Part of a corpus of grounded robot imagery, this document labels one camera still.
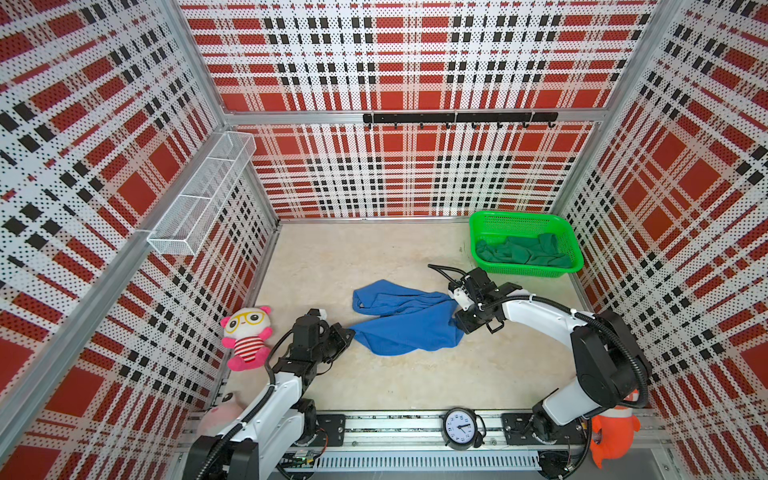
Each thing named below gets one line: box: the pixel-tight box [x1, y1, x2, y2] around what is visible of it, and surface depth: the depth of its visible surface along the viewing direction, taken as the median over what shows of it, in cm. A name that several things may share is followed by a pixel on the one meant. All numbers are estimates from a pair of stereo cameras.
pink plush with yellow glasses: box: [220, 306, 273, 372], surface depth 86 cm
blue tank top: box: [349, 279, 465, 356], surface depth 90 cm
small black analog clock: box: [439, 407, 486, 451], surface depth 73 cm
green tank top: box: [475, 233, 573, 269], surface depth 103 cm
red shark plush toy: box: [590, 405, 641, 469], surface depth 71 cm
